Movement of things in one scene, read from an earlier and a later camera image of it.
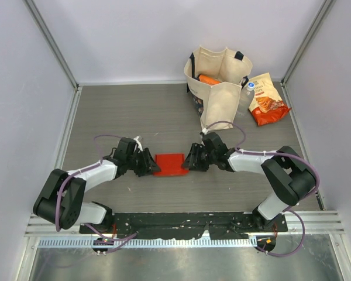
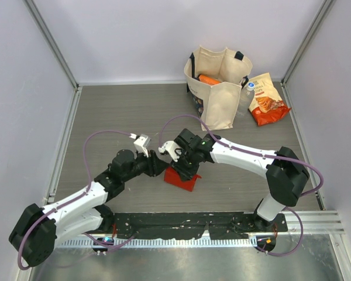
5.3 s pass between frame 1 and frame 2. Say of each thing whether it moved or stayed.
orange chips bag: stayed
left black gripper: stayed
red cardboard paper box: moved
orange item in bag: stayed
